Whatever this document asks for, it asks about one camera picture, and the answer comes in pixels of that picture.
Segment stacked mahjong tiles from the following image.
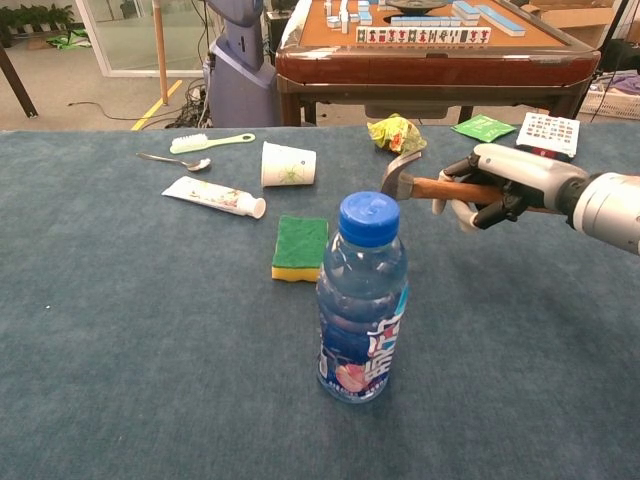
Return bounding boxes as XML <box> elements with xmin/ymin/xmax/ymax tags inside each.
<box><xmin>323</xmin><ymin>0</ymin><xmax>374</xmax><ymax>34</ymax></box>

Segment white paper cup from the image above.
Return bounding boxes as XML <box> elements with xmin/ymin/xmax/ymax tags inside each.
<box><xmin>260</xmin><ymin>141</ymin><xmax>318</xmax><ymax>188</ymax></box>

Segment tangled floor cable bundle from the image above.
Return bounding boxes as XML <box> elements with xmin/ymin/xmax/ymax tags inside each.
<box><xmin>167</xmin><ymin>79</ymin><xmax>212</xmax><ymax>130</ymax></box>

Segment black tripod stand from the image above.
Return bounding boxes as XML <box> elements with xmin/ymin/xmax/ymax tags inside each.
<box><xmin>597</xmin><ymin>0</ymin><xmax>632</xmax><ymax>56</ymax></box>

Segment face-up mahjong tile row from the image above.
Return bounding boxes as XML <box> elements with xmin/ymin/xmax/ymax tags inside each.
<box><xmin>355</xmin><ymin>26</ymin><xmax>492</xmax><ymax>44</ymax></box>

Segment purple cloth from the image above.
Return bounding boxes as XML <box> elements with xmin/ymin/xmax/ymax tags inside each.
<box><xmin>607</xmin><ymin>73</ymin><xmax>640</xmax><ymax>96</ymax></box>

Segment brown mahjong table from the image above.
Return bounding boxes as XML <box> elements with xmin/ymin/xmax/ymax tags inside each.
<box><xmin>275</xmin><ymin>0</ymin><xmax>602</xmax><ymax>126</ymax></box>

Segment dark table leg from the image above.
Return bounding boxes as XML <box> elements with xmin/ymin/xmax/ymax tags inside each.
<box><xmin>0</xmin><ymin>42</ymin><xmax>40</xmax><ymax>119</ymax></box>

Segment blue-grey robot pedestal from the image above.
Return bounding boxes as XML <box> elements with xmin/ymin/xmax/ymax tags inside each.
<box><xmin>203</xmin><ymin>0</ymin><xmax>281</xmax><ymax>129</ymax></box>

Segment wooden handled claw hammer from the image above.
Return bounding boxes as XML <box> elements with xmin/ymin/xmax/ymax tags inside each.
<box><xmin>379</xmin><ymin>149</ymin><xmax>566</xmax><ymax>215</ymax></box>

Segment green bag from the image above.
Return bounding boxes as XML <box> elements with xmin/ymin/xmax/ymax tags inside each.
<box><xmin>47</xmin><ymin>29</ymin><xmax>94</xmax><ymax>51</ymax></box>

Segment metal spoon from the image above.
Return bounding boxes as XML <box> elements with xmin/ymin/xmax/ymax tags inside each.
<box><xmin>135</xmin><ymin>152</ymin><xmax>213</xmax><ymax>173</ymax></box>

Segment white toothpaste tube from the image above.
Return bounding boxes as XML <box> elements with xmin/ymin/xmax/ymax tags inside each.
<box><xmin>160</xmin><ymin>175</ymin><xmax>268</xmax><ymax>220</ymax></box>

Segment white plastic basket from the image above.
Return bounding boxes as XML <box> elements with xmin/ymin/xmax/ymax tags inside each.
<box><xmin>579</xmin><ymin>82</ymin><xmax>640</xmax><ymax>121</ymax></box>

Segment wooden pole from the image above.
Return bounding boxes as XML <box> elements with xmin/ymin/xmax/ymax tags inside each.
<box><xmin>152</xmin><ymin>0</ymin><xmax>170</xmax><ymax>106</ymax></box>

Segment blue capped water bottle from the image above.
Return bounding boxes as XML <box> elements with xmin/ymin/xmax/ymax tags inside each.
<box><xmin>314</xmin><ymin>189</ymin><xmax>410</xmax><ymax>405</ymax></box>

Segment green and yellow sponge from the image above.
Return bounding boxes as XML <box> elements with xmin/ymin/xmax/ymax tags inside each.
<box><xmin>271</xmin><ymin>214</ymin><xmax>330</xmax><ymax>283</ymax></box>

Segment black floor cable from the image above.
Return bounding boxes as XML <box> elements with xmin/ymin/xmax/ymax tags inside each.
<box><xmin>67</xmin><ymin>101</ymin><xmax>151</xmax><ymax>123</ymax></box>

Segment white printed tile box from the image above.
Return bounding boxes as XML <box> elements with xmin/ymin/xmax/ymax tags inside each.
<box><xmin>514</xmin><ymin>111</ymin><xmax>582</xmax><ymax>161</ymax></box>

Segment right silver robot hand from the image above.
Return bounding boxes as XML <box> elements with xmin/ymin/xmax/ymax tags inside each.
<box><xmin>432</xmin><ymin>143</ymin><xmax>591</xmax><ymax>233</ymax></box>

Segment crumpled yellow-green wrapper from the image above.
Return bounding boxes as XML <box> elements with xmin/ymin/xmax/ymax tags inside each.
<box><xmin>366</xmin><ymin>113</ymin><xmax>428</xmax><ymax>156</ymax></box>

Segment potted green plants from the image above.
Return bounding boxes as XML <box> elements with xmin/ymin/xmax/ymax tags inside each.
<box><xmin>0</xmin><ymin>3</ymin><xmax>76</xmax><ymax>49</ymax></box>

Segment white glass door frame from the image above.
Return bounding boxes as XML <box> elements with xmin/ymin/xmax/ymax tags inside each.
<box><xmin>74</xmin><ymin>0</ymin><xmax>211</xmax><ymax>78</ymax></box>

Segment blue felt table cover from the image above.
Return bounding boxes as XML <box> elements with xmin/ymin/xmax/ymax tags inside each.
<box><xmin>0</xmin><ymin>122</ymin><xmax>640</xmax><ymax>480</ymax></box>

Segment light green brush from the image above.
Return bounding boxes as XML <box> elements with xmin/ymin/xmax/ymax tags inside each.
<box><xmin>169</xmin><ymin>132</ymin><xmax>257</xmax><ymax>155</ymax></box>

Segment blue-backed mahjong tile row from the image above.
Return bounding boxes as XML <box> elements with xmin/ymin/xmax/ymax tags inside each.
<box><xmin>452</xmin><ymin>0</ymin><xmax>526</xmax><ymax>37</ymax></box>
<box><xmin>391</xmin><ymin>15</ymin><xmax>464</xmax><ymax>28</ymax></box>

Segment green sachet packet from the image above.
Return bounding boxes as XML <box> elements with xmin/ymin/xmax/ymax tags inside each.
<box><xmin>450</xmin><ymin>113</ymin><xmax>517</xmax><ymax>144</ymax></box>

